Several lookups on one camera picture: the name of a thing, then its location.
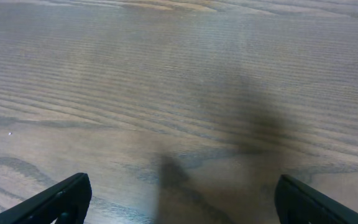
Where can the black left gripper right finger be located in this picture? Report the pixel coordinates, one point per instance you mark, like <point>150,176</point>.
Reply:
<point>298,203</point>

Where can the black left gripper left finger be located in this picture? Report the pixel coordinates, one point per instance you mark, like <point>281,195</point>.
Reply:
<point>66,202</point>

